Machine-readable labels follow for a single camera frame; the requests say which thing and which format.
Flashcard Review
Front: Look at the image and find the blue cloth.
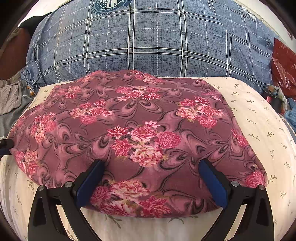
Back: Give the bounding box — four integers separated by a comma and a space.
283, 102, 296, 132

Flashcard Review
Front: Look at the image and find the blue plaid pillow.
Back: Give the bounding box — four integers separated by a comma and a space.
20, 0, 278, 91

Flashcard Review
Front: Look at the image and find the white leaf-print bedsheet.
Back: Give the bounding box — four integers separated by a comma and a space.
0, 76, 296, 241

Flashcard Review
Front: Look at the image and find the pink floral shirt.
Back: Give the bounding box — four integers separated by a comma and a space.
9, 70, 268, 219

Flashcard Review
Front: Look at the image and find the grey garment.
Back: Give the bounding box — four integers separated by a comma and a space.
0, 80, 27, 115

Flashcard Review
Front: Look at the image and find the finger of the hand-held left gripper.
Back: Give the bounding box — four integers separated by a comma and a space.
0, 139, 14, 156

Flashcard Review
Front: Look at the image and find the brown blanket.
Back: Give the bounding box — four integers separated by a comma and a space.
0, 28, 31, 80

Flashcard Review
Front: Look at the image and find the red plastic bag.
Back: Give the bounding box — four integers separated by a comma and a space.
270, 38, 296, 98

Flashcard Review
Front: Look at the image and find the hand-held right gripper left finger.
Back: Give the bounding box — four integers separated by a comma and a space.
28, 159, 107, 241

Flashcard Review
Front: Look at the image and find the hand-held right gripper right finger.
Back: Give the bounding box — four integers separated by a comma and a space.
199, 159, 274, 241

